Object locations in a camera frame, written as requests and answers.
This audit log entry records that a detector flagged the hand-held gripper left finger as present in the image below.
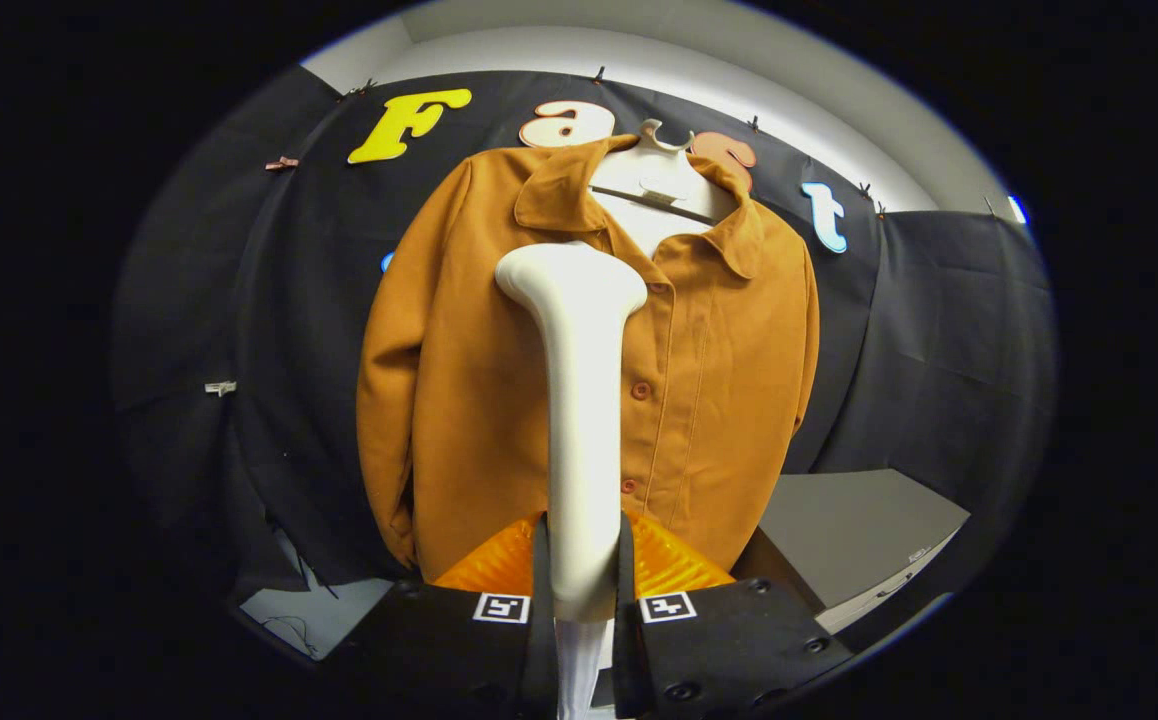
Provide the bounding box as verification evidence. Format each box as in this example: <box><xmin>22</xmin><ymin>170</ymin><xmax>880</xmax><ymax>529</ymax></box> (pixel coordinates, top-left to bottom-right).
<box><xmin>334</xmin><ymin>510</ymin><xmax>560</xmax><ymax>720</ymax></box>

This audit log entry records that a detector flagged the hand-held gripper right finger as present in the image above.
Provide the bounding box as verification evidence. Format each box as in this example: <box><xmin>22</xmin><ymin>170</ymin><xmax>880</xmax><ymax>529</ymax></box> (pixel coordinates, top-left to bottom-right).
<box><xmin>611</xmin><ymin>510</ymin><xmax>855</xmax><ymax>720</ymax></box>

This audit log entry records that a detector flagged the white garment steamer hose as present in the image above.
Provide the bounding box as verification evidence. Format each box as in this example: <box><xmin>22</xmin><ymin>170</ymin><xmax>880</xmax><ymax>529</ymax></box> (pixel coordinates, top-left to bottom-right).
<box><xmin>553</xmin><ymin>618</ymin><xmax>613</xmax><ymax>720</ymax></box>

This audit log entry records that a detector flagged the orange button-up shirt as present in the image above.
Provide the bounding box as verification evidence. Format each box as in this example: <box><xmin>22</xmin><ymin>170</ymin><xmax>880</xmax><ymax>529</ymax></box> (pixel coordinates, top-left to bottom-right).
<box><xmin>356</xmin><ymin>135</ymin><xmax>822</xmax><ymax>587</ymax></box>

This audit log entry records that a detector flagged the white garment steamer head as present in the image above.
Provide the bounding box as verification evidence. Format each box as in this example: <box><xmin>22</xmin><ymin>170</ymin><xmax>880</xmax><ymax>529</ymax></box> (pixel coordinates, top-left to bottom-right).
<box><xmin>494</xmin><ymin>240</ymin><xmax>649</xmax><ymax>624</ymax></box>

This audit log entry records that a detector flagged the white garment hanger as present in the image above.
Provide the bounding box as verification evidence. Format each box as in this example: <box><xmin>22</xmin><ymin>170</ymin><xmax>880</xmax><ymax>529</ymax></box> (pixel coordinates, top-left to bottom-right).
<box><xmin>587</xmin><ymin>118</ymin><xmax>740</xmax><ymax>259</ymax></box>

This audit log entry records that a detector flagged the black backdrop cloth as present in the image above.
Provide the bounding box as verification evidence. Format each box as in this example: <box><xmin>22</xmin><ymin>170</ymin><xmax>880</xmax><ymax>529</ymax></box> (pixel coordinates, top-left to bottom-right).
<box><xmin>109</xmin><ymin>65</ymin><xmax>1058</xmax><ymax>641</ymax></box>

